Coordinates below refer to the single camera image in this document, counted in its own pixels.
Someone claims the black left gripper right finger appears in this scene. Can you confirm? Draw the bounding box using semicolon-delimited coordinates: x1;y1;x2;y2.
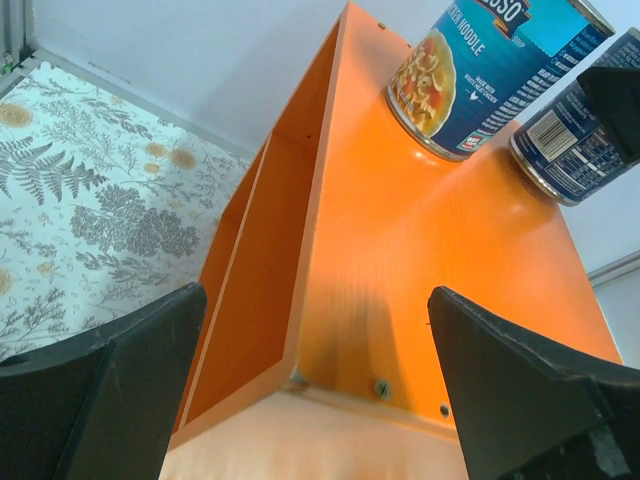
428;286;639;479

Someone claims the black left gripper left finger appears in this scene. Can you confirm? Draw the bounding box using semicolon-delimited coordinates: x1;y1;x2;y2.
1;283;207;479

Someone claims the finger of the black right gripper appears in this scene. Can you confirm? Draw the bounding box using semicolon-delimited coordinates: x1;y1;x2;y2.
577;67;640;165

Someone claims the blue tin can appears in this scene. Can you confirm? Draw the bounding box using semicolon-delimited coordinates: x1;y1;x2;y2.
508;27;639;206
386;0;615;161

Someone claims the orange wooden box shelf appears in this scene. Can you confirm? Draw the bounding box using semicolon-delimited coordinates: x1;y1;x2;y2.
161;3;620;479

